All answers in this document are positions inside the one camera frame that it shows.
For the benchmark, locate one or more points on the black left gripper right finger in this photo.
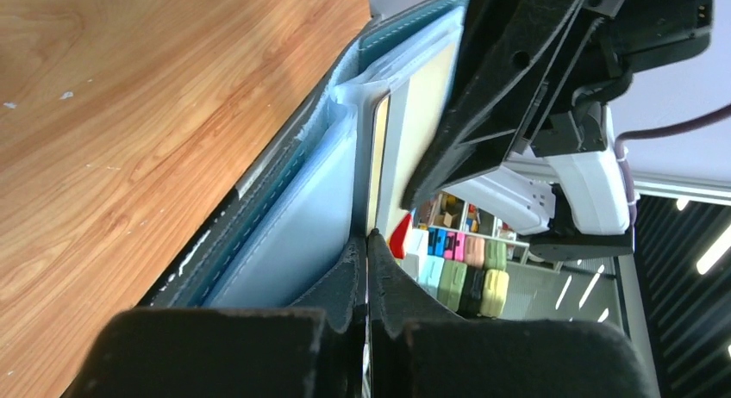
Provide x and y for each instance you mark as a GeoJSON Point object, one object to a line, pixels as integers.
{"type": "Point", "coordinates": [420, 348]}

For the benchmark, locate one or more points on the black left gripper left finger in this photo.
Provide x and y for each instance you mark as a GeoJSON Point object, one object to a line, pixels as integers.
{"type": "Point", "coordinates": [312, 348]}

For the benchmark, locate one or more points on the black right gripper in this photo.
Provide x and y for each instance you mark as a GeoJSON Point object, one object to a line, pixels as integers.
{"type": "Point", "coordinates": [516, 56]}

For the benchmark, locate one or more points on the blue leather card holder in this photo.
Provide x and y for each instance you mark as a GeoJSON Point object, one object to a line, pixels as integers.
{"type": "Point", "coordinates": [287, 220]}

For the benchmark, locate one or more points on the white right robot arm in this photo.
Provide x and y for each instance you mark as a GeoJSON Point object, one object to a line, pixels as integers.
{"type": "Point", "coordinates": [569, 207]}

